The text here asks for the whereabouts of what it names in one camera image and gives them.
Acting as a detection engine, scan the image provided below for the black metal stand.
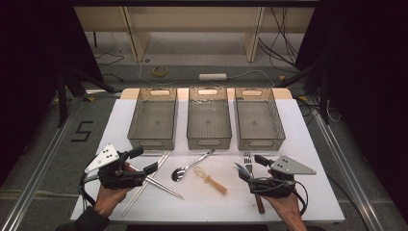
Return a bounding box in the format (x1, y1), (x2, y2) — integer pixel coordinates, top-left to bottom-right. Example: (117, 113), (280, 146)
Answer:
(56, 64), (118, 128)
(276, 61), (331, 125)

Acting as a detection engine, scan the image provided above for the thin black floor cable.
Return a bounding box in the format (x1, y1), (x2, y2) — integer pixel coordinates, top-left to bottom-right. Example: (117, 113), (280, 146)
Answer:
(94, 52), (125, 83)

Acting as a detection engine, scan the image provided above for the wooden-handled metal fork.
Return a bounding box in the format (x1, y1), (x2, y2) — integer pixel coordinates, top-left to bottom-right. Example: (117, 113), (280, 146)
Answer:
(243, 151), (267, 215)

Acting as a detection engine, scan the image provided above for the small wooden-handled whisk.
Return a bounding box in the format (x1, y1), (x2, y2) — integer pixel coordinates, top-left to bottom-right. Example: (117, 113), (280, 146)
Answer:
(192, 166), (229, 195)

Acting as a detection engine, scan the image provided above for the black cable bundle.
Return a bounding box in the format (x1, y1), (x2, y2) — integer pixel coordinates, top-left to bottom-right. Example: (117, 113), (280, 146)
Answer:
(258, 7), (299, 70)

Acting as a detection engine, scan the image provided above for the white power strip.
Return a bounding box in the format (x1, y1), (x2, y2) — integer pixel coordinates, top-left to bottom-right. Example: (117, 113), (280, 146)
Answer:
(198, 72), (228, 82)

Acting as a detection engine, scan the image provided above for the white table mat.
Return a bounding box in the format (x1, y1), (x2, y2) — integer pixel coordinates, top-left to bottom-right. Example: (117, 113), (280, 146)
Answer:
(69, 97), (346, 224)

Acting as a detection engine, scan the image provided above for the black curtain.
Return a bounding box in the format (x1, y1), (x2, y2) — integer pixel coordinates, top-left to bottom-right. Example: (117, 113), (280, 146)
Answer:
(0, 0), (104, 187)
(294, 0), (408, 222)

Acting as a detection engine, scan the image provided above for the metal spoon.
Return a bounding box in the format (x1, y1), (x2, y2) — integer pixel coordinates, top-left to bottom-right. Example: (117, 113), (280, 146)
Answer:
(170, 148), (217, 183)

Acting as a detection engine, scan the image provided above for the grey transparent plastic bin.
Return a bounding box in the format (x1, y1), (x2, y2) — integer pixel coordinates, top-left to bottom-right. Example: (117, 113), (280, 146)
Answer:
(127, 87), (179, 151)
(186, 87), (233, 151)
(234, 87), (287, 152)

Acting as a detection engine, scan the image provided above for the yellow tape roll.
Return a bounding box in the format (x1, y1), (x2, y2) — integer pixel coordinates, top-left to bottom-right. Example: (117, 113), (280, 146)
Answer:
(152, 65), (169, 77)

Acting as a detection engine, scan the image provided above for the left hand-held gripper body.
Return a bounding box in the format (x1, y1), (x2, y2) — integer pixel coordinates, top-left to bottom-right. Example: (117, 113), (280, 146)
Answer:
(85, 143), (147, 191)

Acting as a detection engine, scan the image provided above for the thick black floor cable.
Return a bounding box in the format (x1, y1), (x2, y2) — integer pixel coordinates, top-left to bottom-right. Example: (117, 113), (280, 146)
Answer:
(326, 173), (371, 231)

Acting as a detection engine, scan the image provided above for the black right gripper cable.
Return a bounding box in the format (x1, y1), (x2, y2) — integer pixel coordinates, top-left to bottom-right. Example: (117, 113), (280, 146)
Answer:
(248, 177), (310, 217)

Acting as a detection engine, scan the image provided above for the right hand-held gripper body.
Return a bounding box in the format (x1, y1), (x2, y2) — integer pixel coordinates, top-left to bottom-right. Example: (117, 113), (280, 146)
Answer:
(249, 155), (318, 197)

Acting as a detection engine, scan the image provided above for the person's right hand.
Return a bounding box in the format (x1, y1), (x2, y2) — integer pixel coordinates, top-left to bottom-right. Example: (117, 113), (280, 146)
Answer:
(262, 192), (307, 229)

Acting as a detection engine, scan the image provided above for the beige wooden desk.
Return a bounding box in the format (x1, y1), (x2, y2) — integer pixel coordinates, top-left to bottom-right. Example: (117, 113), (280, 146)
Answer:
(72, 6), (316, 64)

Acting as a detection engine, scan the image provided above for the person's left hand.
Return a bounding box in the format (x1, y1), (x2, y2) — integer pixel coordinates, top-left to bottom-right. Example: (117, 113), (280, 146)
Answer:
(94, 185), (134, 218)

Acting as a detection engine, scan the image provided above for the short aluminium rail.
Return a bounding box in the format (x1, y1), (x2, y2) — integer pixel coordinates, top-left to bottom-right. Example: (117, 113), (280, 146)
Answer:
(84, 90), (123, 97)

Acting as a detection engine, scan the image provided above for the wooden-handled metal knife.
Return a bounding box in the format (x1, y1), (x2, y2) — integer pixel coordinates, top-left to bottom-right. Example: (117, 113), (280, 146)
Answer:
(233, 162), (255, 180)

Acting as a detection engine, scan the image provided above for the long aluminium rail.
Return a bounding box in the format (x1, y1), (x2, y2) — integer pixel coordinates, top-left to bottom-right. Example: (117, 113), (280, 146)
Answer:
(306, 95), (386, 231)
(0, 95), (85, 231)

